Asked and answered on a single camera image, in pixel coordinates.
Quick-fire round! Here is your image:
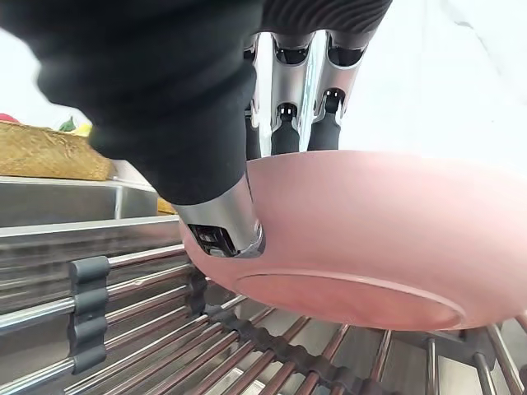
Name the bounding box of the yellow sponge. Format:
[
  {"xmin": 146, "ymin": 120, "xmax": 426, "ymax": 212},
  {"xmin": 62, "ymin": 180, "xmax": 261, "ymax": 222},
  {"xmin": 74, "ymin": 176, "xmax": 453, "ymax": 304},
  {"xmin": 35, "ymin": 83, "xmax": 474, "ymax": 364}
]
[{"xmin": 156, "ymin": 197, "xmax": 179, "ymax": 216}]

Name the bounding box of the steel roll-up drying rack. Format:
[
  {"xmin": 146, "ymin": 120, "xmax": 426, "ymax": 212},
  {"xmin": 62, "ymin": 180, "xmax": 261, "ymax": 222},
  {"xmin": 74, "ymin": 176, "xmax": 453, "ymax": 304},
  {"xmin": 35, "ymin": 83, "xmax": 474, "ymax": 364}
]
[{"xmin": 0, "ymin": 242, "xmax": 527, "ymax": 395}]

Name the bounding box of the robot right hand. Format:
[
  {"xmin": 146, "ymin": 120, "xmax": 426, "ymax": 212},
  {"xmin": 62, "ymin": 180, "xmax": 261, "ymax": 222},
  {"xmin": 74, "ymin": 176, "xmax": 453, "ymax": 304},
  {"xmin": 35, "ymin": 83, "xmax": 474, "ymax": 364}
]
[{"xmin": 0, "ymin": 0, "xmax": 393, "ymax": 259}]

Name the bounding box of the stainless steel sink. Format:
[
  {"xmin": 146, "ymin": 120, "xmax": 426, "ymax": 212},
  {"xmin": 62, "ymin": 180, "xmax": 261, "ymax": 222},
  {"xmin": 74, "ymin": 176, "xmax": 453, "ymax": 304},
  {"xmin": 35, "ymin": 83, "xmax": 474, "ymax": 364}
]
[{"xmin": 0, "ymin": 175, "xmax": 186, "ymax": 264}]

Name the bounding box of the woven straw basket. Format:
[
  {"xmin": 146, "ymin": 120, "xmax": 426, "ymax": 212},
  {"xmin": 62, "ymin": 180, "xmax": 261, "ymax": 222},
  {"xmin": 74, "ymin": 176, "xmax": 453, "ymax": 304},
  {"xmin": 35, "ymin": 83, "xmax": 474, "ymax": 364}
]
[{"xmin": 0, "ymin": 120, "xmax": 115, "ymax": 183}]

